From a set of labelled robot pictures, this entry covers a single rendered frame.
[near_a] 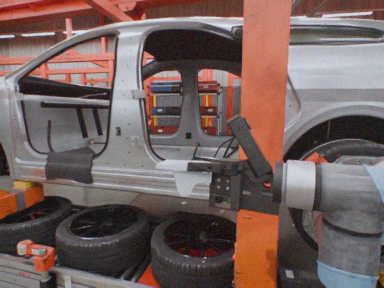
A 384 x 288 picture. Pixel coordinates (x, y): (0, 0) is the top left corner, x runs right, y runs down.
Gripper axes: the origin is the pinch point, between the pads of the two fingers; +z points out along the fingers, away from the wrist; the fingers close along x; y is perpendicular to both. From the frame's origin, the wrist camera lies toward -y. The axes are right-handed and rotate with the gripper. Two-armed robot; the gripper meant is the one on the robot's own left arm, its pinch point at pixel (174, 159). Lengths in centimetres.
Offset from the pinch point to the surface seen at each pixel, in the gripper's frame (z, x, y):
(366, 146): -55, 95, -5
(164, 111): 239, 403, -67
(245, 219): -6, 53, 27
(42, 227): 148, 74, 68
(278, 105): -16, 48, -18
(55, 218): 147, 83, 64
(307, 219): -31, 88, 33
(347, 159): -46, 86, 1
